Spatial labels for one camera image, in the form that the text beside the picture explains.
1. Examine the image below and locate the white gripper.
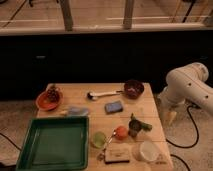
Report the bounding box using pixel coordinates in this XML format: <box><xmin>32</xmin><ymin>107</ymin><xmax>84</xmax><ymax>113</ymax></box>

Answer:
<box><xmin>158</xmin><ymin>87</ymin><xmax>185</xmax><ymax>125</ymax></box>

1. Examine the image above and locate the blue sponge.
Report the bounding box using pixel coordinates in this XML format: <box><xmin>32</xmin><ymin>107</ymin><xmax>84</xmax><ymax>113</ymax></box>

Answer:
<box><xmin>105</xmin><ymin>101</ymin><xmax>123</xmax><ymax>113</ymax></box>

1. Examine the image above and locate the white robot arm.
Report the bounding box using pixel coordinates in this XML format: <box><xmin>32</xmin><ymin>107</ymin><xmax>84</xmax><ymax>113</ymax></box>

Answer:
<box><xmin>159</xmin><ymin>62</ymin><xmax>213</xmax><ymax>126</ymax></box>

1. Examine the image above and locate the green plastic tray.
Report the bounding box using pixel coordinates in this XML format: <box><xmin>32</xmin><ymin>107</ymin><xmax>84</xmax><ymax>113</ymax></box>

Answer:
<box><xmin>16</xmin><ymin>117</ymin><xmax>89</xmax><ymax>171</ymax></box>

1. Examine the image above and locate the dark cup with greens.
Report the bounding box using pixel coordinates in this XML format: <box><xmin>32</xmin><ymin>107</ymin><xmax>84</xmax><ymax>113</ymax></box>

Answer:
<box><xmin>128</xmin><ymin>114</ymin><xmax>152</xmax><ymax>138</ymax></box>

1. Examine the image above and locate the white plastic cup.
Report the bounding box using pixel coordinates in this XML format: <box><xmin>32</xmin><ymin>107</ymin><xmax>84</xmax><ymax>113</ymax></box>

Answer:
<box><xmin>139</xmin><ymin>141</ymin><xmax>160</xmax><ymax>162</ymax></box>

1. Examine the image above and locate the dark red bowl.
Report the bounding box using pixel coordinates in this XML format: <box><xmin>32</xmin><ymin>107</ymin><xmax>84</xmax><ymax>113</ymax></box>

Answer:
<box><xmin>124</xmin><ymin>80</ymin><xmax>144</xmax><ymax>99</ymax></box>

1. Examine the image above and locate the orange tomato toy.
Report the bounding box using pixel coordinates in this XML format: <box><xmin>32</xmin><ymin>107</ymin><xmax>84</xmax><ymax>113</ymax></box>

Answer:
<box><xmin>115</xmin><ymin>126</ymin><xmax>128</xmax><ymax>140</ymax></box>

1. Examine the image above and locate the wooden block with black base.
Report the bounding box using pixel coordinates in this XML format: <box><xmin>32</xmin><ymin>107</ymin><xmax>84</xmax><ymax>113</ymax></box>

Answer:
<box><xmin>104</xmin><ymin>147</ymin><xmax>130</xmax><ymax>164</ymax></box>

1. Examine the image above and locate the green small cup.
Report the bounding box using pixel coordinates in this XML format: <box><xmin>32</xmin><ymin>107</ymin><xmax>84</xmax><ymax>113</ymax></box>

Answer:
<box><xmin>91</xmin><ymin>131</ymin><xmax>106</xmax><ymax>148</ymax></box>

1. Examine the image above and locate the metal spoon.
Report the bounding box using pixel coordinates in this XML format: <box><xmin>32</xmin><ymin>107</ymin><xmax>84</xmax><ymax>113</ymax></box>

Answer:
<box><xmin>97</xmin><ymin>130</ymin><xmax>116</xmax><ymax>161</ymax></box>

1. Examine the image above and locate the light blue plastic bag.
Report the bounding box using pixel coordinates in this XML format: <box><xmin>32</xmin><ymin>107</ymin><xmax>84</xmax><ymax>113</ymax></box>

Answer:
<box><xmin>60</xmin><ymin>107</ymin><xmax>89</xmax><ymax>117</ymax></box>

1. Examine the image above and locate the bunch of dark grapes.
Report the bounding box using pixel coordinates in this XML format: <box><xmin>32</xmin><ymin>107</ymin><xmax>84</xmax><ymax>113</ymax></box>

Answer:
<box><xmin>47</xmin><ymin>85</ymin><xmax>59</xmax><ymax>102</ymax></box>

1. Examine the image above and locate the orange plate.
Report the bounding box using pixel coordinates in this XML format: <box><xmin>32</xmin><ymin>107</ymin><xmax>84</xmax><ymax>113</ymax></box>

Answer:
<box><xmin>35</xmin><ymin>91</ymin><xmax>63</xmax><ymax>111</ymax></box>

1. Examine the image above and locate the white handled dish brush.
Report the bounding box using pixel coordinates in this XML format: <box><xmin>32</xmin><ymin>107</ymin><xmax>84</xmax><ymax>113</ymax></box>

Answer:
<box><xmin>87</xmin><ymin>90</ymin><xmax>123</xmax><ymax>100</ymax></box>

